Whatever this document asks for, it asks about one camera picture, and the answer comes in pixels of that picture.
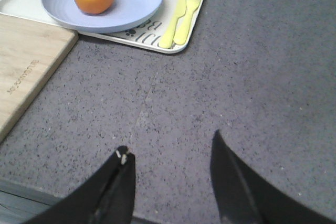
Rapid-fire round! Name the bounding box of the yellow plastic fork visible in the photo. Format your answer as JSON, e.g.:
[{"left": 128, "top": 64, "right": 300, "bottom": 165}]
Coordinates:
[{"left": 173, "top": 0, "right": 201, "bottom": 45}]

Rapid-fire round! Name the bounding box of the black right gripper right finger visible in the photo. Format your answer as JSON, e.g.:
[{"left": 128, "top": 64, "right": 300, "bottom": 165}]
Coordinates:
[{"left": 210, "top": 130, "right": 334, "bottom": 223}]

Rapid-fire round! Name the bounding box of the light blue plate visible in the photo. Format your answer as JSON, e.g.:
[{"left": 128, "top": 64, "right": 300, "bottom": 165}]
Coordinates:
[{"left": 41, "top": 0, "right": 162, "bottom": 34}]

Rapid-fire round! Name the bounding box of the wooden cutting board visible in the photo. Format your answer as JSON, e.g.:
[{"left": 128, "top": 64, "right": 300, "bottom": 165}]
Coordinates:
[{"left": 1, "top": 14, "right": 78, "bottom": 140}]

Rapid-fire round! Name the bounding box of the white rectangular tray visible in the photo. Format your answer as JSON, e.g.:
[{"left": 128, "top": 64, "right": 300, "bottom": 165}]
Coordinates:
[{"left": 1, "top": 0, "right": 184, "bottom": 54}]

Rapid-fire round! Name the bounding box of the yellow plastic knife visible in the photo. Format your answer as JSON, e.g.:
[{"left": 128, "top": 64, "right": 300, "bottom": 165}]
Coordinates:
[{"left": 159, "top": 0, "right": 186, "bottom": 49}]

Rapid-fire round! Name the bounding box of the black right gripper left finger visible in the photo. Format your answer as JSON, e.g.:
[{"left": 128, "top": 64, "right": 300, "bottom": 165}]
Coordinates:
[{"left": 27, "top": 146, "right": 136, "bottom": 223}]

